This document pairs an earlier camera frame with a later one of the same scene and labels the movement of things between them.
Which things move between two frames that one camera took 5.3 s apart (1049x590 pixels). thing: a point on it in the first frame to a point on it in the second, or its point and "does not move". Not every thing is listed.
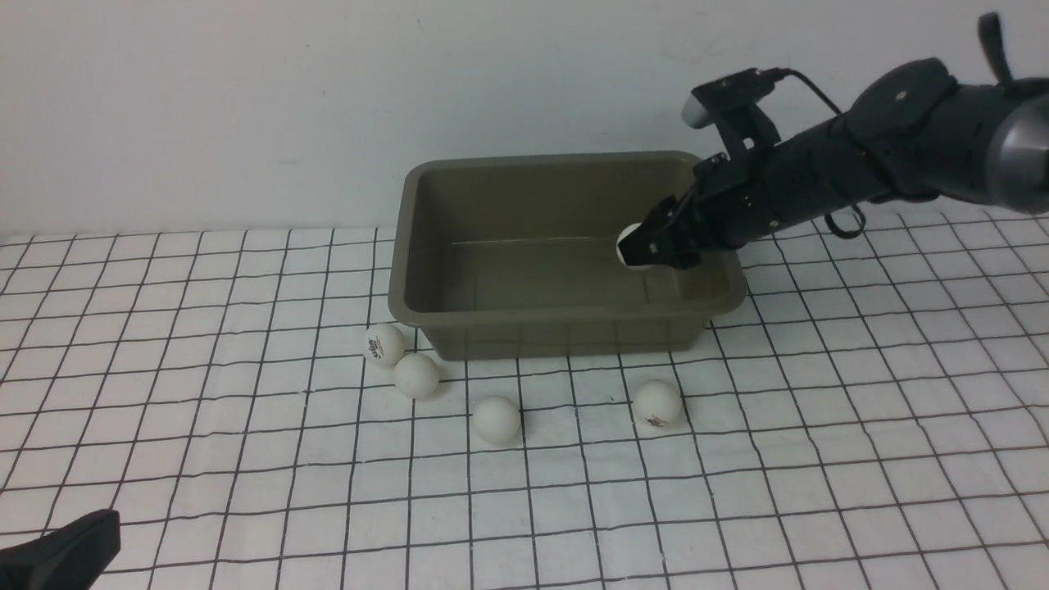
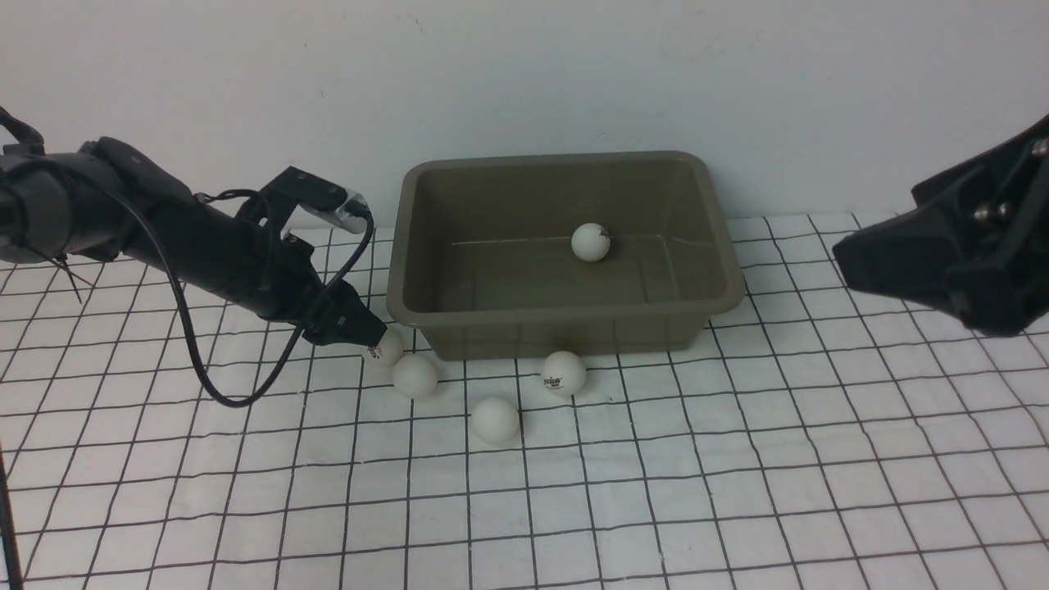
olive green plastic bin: [515, 256] does not move
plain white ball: [416, 376] does not move
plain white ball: [496, 419] does not move
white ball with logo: [384, 344] does not move
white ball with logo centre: [657, 404] to [563, 373]
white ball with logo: [623, 234] to [590, 242]
